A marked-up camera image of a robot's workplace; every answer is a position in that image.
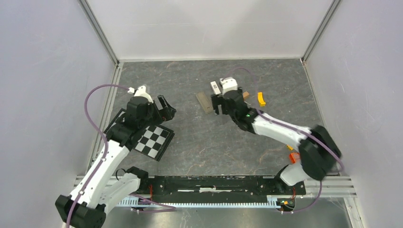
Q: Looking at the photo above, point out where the white black remote control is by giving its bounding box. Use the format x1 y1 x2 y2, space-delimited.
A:
210 81 221 95

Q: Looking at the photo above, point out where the white remote with buttons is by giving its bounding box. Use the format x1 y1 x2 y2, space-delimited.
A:
196 92 214 114

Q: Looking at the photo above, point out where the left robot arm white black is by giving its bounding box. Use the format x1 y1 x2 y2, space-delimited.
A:
55 95 176 228

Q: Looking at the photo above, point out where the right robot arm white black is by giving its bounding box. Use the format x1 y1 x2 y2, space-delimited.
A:
211 90 343 194

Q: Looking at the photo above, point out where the brown wooden block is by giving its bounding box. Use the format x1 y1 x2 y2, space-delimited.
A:
242 91 250 99

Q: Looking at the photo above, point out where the black white checkerboard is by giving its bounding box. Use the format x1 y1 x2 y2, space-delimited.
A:
104 108 175 161

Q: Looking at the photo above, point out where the yellow curved block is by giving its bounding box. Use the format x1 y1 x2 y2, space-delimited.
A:
257 92 266 107

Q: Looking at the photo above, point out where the orange translucent semicircle block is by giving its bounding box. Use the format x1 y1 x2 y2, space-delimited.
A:
289 152 300 164

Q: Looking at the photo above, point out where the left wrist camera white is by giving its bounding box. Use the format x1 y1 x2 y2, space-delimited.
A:
127 85 154 103

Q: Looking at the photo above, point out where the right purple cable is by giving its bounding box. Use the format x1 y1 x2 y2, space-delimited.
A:
221 66 345 214

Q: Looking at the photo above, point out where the purple cable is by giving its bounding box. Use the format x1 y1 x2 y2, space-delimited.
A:
65 84 177 228
221 66 345 214

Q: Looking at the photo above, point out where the white toothed cable duct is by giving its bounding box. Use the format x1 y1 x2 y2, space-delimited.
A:
117 196 294 209

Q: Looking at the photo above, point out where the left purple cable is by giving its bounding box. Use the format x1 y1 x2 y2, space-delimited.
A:
65 84 177 228

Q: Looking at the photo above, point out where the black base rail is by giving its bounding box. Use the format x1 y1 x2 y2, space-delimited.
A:
135 175 306 203

